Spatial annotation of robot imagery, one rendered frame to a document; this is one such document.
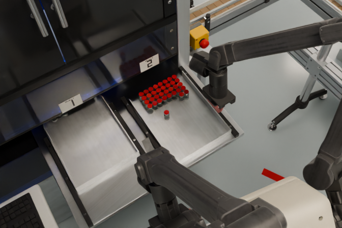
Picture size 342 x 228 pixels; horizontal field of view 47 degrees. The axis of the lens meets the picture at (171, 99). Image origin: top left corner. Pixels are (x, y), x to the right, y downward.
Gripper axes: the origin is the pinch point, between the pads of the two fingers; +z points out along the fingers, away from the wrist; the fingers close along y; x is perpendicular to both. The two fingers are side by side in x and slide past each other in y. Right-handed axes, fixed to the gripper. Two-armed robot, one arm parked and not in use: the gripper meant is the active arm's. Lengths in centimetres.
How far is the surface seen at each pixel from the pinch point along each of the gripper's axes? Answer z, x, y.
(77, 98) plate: 0, 38, 36
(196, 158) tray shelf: 20.5, 11.1, 0.3
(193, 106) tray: 17.2, -1.1, 19.6
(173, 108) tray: 16.7, 6.2, 23.1
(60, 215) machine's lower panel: 85, 70, 50
